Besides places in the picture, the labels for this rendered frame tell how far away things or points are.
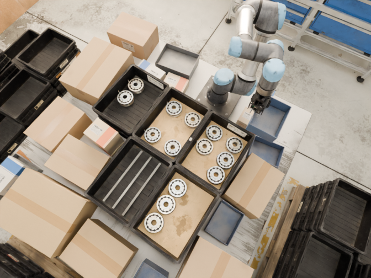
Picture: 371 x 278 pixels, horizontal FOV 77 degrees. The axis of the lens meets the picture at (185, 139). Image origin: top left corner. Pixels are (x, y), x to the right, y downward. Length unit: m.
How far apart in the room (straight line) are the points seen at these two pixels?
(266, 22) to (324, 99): 1.75
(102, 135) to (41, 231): 0.57
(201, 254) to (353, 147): 2.04
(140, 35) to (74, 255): 1.44
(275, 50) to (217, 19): 2.28
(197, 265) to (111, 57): 1.34
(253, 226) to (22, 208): 1.27
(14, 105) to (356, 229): 2.81
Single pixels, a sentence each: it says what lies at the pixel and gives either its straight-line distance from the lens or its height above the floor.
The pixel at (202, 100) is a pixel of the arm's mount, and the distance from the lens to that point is 1.64.
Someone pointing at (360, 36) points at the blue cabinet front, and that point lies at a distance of 2.97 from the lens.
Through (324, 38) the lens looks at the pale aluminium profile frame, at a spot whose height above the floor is 0.30.
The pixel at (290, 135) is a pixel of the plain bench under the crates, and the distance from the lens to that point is 1.75.
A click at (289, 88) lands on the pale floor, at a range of 2.84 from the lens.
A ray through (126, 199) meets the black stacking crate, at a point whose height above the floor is 0.83.
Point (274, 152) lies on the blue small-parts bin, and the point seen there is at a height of 0.70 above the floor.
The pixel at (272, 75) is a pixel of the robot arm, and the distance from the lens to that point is 0.94.
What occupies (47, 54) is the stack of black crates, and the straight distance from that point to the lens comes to 2.48.
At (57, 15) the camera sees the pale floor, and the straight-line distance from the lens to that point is 3.57.
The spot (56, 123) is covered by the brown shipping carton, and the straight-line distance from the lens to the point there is 1.62.
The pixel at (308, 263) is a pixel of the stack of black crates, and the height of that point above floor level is 0.38.
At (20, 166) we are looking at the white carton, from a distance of 1.70.
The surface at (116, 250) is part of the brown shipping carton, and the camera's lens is 1.35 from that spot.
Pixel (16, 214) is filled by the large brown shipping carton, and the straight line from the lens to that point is 1.52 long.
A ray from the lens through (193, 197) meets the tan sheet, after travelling 1.35.
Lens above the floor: 2.17
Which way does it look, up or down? 69 degrees down
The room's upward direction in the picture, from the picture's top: 4 degrees clockwise
